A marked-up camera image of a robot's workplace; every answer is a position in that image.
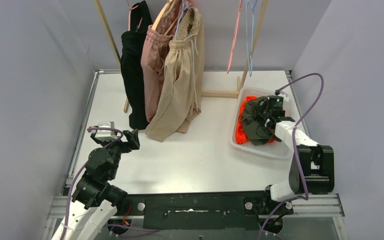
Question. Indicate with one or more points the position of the white plastic basket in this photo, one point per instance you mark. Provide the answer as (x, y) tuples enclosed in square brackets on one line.
[(275, 150)]

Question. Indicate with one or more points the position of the orange shorts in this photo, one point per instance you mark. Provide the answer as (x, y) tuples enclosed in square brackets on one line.
[(241, 132)]

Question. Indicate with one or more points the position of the black shorts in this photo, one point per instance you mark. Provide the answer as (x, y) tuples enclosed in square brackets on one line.
[(132, 73)]

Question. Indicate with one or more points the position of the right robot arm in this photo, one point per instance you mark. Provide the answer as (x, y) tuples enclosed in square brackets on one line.
[(312, 166)]

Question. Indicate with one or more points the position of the pink hanger on black shorts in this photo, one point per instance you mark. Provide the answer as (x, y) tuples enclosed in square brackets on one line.
[(136, 16)]

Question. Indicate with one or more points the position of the pink shorts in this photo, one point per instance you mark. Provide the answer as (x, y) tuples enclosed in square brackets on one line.
[(154, 53)]

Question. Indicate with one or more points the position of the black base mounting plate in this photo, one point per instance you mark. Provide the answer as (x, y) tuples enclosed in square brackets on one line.
[(247, 210)]

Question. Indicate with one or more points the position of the beige shorts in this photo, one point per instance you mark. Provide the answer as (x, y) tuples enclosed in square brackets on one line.
[(181, 96)]

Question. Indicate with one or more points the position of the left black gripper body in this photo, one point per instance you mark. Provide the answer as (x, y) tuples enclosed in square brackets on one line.
[(131, 139)]

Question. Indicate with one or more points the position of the wooden hanger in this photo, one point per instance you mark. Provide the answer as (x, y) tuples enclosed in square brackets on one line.
[(165, 23)]

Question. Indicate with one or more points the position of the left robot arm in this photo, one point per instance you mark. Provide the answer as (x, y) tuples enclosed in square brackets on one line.
[(91, 199)]

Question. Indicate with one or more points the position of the light blue wire hanger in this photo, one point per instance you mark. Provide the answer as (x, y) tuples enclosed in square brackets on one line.
[(250, 9)]

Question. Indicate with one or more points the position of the olive green shorts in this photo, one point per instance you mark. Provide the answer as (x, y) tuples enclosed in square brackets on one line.
[(256, 122)]

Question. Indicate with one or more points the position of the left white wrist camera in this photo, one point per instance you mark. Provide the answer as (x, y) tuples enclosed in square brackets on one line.
[(105, 135)]

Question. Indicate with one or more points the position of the pink hanger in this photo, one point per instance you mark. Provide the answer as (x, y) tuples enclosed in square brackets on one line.
[(136, 16), (234, 38)]

